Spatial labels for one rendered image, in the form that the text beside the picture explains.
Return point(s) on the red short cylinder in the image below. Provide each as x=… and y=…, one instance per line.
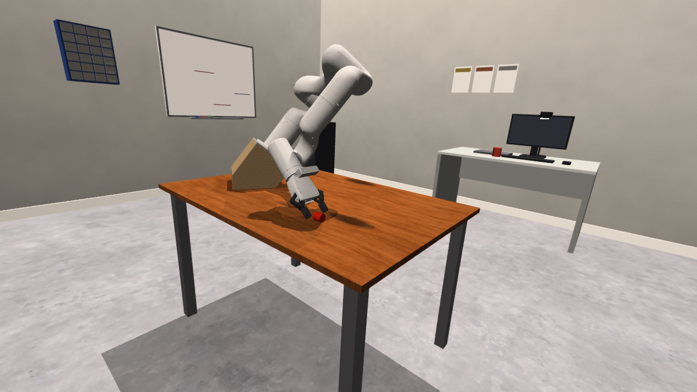
x=320, y=217

